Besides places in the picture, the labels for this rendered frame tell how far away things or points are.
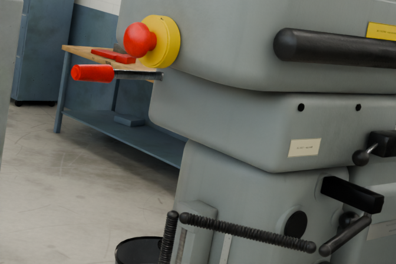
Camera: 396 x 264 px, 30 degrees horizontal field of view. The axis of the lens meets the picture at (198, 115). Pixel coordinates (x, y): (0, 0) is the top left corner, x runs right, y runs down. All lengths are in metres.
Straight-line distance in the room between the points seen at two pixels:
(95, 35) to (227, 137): 7.44
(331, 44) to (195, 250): 0.33
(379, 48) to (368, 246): 0.33
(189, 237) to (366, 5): 0.37
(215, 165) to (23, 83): 7.41
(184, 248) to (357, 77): 0.31
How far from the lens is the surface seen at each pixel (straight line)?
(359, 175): 1.07
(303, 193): 0.97
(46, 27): 8.35
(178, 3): 0.84
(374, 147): 0.98
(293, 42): 0.76
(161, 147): 6.66
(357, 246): 1.09
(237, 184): 0.95
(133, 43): 0.82
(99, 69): 0.92
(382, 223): 1.12
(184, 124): 0.96
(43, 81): 8.47
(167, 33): 0.82
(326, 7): 0.85
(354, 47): 0.85
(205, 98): 0.94
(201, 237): 0.97
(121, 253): 3.32
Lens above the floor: 1.85
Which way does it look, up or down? 11 degrees down
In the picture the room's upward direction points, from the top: 11 degrees clockwise
